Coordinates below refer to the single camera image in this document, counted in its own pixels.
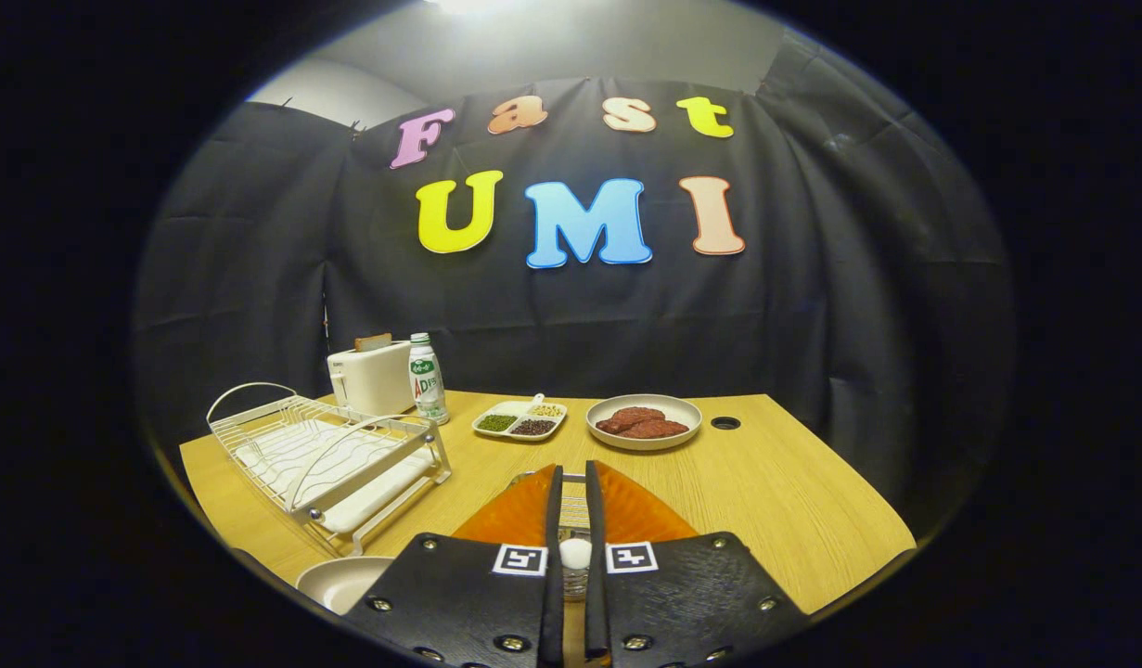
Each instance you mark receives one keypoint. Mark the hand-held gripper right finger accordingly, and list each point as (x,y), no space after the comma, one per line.
(691,594)

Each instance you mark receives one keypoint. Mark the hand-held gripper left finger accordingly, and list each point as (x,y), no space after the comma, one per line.
(459,594)

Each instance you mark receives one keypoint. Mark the beige round plate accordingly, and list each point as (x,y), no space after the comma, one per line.
(343,580)

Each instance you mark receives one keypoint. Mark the beige plate with meat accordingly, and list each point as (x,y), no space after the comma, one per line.
(682,413)

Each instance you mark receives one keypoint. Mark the white drip tray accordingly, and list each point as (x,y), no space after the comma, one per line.
(366,506)

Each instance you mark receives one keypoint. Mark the red meat piece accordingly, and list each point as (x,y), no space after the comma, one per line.
(631,417)
(659,430)

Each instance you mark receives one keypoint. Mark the pile of green beans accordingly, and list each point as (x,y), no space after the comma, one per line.
(496,423)

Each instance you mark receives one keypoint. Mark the pile of dark red beans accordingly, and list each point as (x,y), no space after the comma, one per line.
(533,428)

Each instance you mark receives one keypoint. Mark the white divided tray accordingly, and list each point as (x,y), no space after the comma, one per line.
(513,408)

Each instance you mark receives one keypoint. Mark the pile of yellow soybeans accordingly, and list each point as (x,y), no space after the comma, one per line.
(548,410)

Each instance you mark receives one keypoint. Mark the white bottle green label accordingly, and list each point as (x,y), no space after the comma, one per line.
(428,385)

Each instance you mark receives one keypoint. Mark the white toaster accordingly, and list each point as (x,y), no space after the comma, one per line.
(376,380)

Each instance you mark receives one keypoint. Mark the brown toast slice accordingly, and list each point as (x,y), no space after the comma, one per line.
(374,341)

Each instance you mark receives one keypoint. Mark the black backdrop cloth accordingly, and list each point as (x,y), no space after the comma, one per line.
(765,325)

